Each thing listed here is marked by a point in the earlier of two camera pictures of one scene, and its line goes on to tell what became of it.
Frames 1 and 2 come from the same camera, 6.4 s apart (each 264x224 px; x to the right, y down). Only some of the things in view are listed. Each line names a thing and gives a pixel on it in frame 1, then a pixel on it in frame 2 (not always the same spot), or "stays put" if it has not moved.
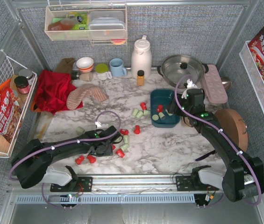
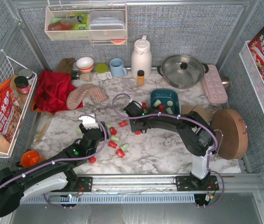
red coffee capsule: [124, 131] to [123, 123]
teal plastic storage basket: [162, 96] stays put
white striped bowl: [85, 64] stays put
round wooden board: [234, 122] stays put
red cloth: [51, 89] stays put
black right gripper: [177, 105] to [132, 110]
